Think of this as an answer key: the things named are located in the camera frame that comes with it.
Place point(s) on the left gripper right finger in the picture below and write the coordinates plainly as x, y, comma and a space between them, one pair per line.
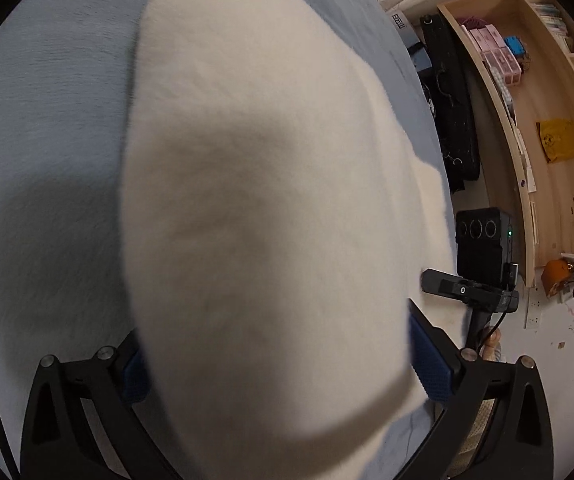
434, 357

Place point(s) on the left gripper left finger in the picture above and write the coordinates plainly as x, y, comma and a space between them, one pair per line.
134, 371

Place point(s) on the cream fleece garment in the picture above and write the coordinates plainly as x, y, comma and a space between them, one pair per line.
275, 222

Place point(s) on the yellow plastic bag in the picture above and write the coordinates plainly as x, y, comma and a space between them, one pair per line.
557, 139

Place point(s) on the black bag beside bed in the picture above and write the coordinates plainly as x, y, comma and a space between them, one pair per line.
446, 86

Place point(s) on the wooden bookshelf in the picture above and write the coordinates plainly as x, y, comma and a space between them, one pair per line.
527, 154

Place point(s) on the pink boxes on shelf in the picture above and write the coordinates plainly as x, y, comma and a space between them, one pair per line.
493, 49

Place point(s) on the blue fleece bed cover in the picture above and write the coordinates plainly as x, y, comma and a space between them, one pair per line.
65, 84

